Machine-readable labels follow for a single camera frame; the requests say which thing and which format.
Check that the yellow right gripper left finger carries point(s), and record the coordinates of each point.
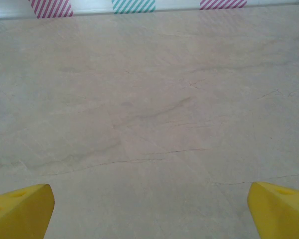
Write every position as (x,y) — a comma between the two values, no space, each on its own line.
(20,214)

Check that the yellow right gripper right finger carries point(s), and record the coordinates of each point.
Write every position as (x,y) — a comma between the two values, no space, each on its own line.
(281,216)

